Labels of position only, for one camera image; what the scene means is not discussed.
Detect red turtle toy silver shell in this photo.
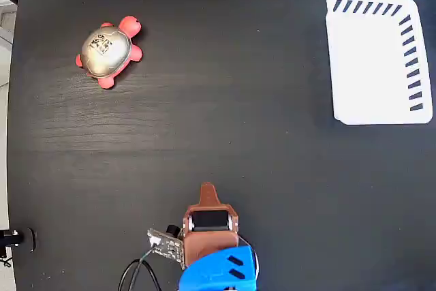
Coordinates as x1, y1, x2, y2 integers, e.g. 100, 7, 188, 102
74, 15, 144, 90

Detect white slotted tray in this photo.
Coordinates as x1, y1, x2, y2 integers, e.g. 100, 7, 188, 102
325, 0, 434, 125

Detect black table clamp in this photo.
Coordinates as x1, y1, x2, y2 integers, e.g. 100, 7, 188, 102
0, 228, 37, 253

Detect bare camera circuit board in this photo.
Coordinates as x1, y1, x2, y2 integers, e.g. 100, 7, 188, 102
146, 224, 187, 270

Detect black camera cable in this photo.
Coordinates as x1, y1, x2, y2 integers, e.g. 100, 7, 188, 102
117, 248, 163, 291

